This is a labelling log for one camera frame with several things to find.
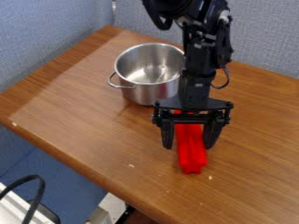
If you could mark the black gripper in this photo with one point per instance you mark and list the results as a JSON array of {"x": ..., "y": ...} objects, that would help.
[{"x": 192, "y": 107}]

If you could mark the red star-shaped block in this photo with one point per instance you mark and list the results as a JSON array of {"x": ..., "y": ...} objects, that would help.
[{"x": 191, "y": 150}]

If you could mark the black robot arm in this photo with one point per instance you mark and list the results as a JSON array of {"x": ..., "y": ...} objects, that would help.
[{"x": 204, "y": 21}]

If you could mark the stainless steel pot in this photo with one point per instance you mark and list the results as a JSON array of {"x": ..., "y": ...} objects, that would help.
[{"x": 147, "y": 72}]

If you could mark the white box with black part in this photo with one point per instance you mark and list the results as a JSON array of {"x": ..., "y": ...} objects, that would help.
[{"x": 14, "y": 207}]

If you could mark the white table leg bracket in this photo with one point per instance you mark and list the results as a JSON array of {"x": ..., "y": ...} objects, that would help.
[{"x": 112, "y": 211}]

